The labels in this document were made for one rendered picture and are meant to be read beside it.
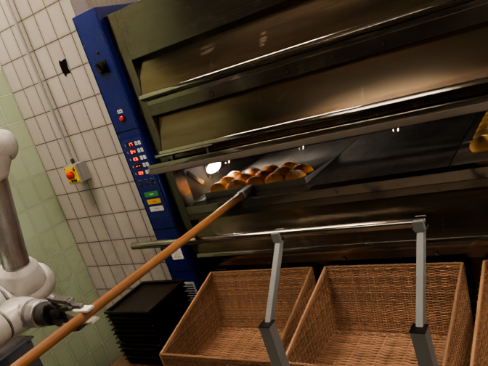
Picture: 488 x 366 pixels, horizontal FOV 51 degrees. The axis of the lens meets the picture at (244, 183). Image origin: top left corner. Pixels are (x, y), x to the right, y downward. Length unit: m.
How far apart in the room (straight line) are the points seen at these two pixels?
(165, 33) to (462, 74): 1.17
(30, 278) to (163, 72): 0.99
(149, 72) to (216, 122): 0.39
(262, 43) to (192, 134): 0.53
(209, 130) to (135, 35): 0.52
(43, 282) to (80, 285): 0.94
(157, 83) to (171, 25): 0.26
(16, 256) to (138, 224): 0.77
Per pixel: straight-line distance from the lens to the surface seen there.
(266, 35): 1.99
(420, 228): 1.56
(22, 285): 2.20
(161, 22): 2.25
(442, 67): 1.80
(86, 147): 2.76
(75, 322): 1.60
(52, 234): 3.07
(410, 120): 1.70
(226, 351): 2.37
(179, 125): 2.32
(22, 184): 3.00
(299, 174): 2.21
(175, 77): 2.24
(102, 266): 3.09
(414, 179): 1.92
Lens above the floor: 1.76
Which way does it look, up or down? 13 degrees down
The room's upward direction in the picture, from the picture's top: 18 degrees counter-clockwise
